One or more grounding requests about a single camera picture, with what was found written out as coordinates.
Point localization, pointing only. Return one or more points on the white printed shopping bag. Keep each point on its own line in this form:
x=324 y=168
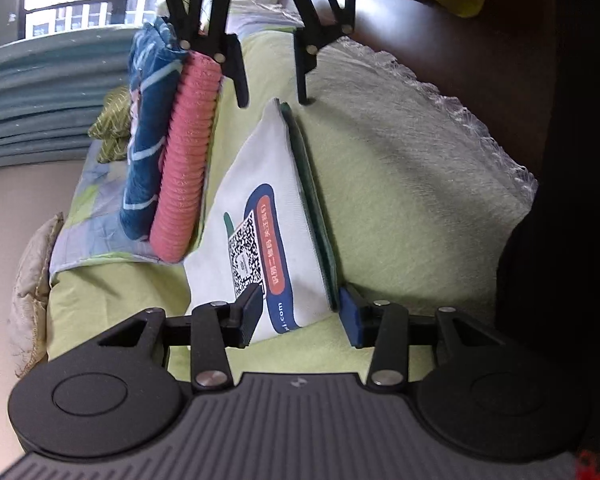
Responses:
x=260 y=170

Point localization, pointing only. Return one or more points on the blue patterned blanket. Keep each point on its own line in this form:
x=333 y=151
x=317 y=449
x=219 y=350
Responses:
x=147 y=135

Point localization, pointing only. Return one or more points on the green patterned pillow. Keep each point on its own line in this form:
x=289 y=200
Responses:
x=112 y=120

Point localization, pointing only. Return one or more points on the person's dark clothing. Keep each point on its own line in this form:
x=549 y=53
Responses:
x=570 y=310

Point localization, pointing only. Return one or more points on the pink ribbed blanket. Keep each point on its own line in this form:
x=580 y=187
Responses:
x=185 y=160

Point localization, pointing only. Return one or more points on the beige cushion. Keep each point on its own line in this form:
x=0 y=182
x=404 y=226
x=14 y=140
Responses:
x=32 y=285

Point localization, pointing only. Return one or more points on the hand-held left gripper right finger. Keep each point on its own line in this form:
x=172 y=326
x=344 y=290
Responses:
x=350 y=320

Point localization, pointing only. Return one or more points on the teal curtain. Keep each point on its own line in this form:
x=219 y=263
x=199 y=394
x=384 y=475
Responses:
x=40 y=95

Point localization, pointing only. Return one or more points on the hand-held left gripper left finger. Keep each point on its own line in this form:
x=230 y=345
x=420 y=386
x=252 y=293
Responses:
x=250 y=312

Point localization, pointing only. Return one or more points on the pastel patchwork sheet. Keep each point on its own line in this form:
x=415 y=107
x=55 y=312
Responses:
x=95 y=220

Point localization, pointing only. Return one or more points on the green covered sofa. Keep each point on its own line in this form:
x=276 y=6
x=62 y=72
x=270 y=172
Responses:
x=405 y=170

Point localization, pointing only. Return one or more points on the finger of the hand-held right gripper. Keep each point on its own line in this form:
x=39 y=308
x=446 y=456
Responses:
x=219 y=15
x=307 y=55

